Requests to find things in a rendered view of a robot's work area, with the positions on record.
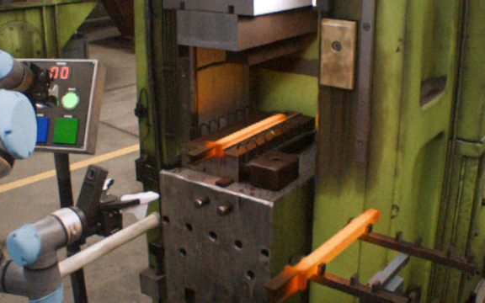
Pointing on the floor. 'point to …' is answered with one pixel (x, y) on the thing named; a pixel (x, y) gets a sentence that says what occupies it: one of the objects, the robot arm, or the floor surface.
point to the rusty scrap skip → (122, 17)
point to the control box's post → (66, 207)
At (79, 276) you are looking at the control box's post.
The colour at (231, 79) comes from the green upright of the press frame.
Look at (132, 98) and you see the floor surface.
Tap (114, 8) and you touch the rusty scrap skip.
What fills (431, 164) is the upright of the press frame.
